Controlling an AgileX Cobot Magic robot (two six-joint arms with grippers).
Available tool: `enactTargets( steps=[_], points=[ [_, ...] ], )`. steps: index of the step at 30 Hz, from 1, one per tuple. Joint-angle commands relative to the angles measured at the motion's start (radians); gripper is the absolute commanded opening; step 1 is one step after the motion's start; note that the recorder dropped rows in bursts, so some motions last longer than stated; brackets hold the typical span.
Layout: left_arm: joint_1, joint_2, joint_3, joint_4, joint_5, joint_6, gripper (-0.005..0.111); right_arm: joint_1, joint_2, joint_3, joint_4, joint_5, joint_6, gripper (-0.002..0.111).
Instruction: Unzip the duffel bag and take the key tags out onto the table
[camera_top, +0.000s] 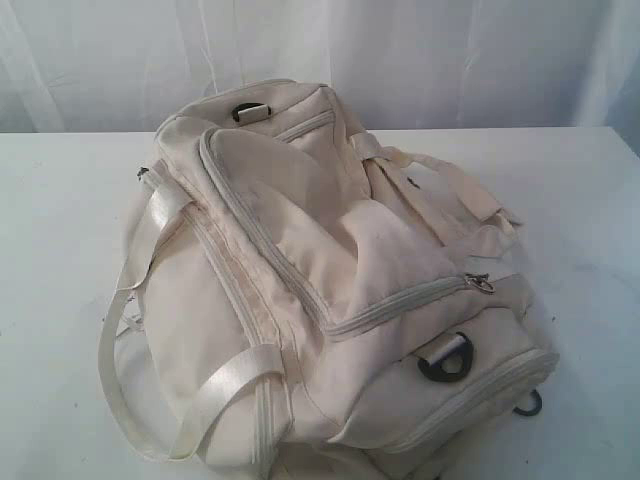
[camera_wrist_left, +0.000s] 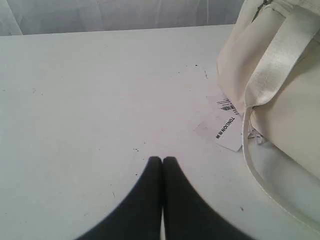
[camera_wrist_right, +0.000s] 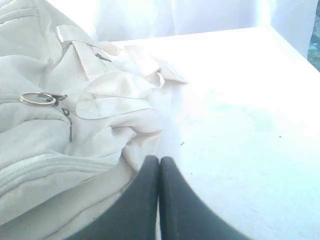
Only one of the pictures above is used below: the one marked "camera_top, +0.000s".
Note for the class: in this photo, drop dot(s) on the white backdrop curtain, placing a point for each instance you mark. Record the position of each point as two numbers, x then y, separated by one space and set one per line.
127 65

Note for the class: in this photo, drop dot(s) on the cream fabric duffel bag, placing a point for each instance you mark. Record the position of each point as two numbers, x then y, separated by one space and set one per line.
298 301

